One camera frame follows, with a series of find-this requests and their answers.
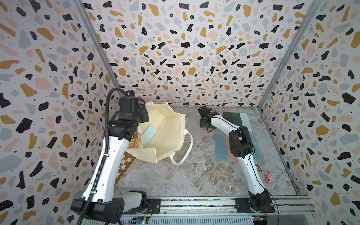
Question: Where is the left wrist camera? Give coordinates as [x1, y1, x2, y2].
[119, 91, 147, 114]

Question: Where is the teal translucent pencil case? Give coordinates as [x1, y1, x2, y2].
[250, 132, 262, 162]

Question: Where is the dark green book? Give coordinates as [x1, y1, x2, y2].
[231, 112, 242, 127]

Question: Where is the cream floral canvas bag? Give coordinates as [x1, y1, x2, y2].
[126, 102, 194, 166]

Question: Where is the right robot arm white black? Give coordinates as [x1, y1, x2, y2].
[198, 105, 275, 213]

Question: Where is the small pink toy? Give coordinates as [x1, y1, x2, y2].
[265, 172, 273, 185]

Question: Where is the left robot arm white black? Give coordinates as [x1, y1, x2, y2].
[71, 108, 149, 225]

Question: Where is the wooden chessboard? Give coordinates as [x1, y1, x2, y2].
[114, 152, 137, 188]

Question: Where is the light mint pencil case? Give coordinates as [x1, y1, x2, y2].
[240, 112, 252, 132]

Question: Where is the playing card box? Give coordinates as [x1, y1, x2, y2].
[255, 163, 263, 173]

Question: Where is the sage green pencil case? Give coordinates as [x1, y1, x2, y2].
[142, 125, 157, 148]

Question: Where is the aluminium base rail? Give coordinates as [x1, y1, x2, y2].
[119, 196, 321, 225]

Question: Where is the black pencil case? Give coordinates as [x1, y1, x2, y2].
[222, 112, 233, 123]

